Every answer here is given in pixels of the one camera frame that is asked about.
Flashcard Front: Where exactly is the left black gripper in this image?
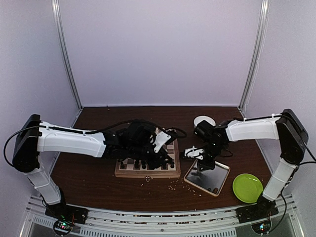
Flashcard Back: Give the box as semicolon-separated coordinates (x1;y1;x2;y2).
127;138;172;169

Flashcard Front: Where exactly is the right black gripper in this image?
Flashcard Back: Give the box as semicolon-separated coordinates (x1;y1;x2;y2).
197;141;225;172

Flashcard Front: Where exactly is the wooden chess board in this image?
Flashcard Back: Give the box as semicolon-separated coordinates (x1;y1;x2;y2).
115;140;181;178

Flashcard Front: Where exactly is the metal tray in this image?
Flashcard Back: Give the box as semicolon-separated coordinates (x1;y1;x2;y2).
183;160;231;197

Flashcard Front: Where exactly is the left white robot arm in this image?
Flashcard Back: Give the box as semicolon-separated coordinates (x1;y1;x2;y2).
11;114;177;219

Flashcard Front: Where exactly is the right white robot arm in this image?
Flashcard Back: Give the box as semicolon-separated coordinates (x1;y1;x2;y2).
186;109;309;218

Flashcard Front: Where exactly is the pile of dark chess pieces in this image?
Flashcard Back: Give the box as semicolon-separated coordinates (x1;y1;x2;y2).
210;188;218;194

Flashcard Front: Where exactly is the white ceramic bowl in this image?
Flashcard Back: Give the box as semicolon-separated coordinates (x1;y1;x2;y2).
193;116;216;128

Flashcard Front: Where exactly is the green plate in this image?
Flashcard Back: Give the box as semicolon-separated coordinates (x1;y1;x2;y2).
233;173;263;204

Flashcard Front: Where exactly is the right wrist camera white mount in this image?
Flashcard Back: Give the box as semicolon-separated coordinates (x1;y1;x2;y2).
180;146;204;160

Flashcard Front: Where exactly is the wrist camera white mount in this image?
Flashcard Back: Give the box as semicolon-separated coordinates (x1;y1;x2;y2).
153;131;176;153
180;146;204;160

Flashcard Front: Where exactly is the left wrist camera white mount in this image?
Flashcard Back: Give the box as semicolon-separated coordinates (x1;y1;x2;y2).
153;131;176;153

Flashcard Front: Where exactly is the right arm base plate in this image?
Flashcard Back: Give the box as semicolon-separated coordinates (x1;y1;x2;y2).
236;204;279;224

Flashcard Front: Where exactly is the right aluminium frame post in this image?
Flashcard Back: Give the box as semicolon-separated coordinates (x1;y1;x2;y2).
238;0;270;115

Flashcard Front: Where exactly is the aluminium frame post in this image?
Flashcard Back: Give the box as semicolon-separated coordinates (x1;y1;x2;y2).
238;0;270;115
51;0;83;110

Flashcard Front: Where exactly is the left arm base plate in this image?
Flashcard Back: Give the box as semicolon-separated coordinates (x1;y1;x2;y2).
45;206;88;224

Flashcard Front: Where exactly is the left aluminium frame post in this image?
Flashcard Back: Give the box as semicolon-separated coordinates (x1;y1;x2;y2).
51;0;83;110

